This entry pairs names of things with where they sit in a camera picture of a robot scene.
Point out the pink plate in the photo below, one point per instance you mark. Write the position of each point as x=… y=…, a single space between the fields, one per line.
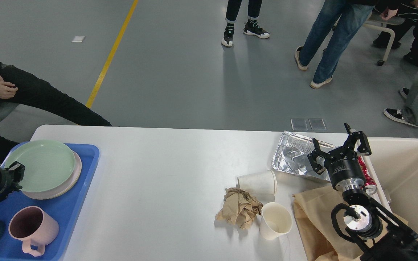
x=61 y=189

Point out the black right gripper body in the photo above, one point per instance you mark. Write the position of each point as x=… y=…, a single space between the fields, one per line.
x=344 y=170

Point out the person in blue jeans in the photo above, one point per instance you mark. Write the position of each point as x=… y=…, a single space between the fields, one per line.
x=349 y=15

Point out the beige plastic bin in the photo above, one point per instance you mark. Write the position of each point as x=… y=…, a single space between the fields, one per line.
x=393 y=164

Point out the blue plastic tray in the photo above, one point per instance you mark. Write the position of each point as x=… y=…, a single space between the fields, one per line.
x=64 y=209

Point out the white rolling chair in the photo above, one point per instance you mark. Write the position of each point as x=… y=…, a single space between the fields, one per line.
x=375 y=22

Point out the left floor plate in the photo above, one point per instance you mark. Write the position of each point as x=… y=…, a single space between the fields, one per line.
x=299 y=124

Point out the lying white paper cup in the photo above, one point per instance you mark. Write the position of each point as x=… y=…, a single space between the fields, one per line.
x=258 y=183

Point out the grey office chair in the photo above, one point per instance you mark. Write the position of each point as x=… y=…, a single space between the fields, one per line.
x=6 y=108

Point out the right floor plate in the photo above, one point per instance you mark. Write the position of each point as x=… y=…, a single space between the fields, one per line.
x=317 y=124

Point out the brown paper bag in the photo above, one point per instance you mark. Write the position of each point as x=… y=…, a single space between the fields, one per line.
x=313 y=217

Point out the aluminium foil tray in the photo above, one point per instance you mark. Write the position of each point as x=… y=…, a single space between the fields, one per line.
x=291 y=157

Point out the green plate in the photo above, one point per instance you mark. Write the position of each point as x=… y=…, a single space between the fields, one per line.
x=48 y=163

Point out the person with black sneakers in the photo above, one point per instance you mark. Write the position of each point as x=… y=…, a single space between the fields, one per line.
x=252 y=26

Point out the crumpled brown paper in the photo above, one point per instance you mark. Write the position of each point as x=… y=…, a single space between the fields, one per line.
x=239 y=208

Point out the floor plate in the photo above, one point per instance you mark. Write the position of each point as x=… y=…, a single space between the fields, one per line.
x=317 y=124
x=299 y=124

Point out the crushed red can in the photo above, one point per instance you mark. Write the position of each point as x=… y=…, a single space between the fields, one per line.
x=370 y=186

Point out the pink mug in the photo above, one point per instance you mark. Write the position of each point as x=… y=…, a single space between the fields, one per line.
x=35 y=228

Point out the upright white paper cup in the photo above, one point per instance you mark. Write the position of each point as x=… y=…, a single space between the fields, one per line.
x=276 y=221

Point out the person in striped trousers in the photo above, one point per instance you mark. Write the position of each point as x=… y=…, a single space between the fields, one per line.
x=407 y=9

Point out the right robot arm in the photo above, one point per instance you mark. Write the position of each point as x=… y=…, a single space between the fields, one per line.
x=361 y=219

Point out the seated person in black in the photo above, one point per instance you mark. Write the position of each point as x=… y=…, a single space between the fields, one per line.
x=18 y=86

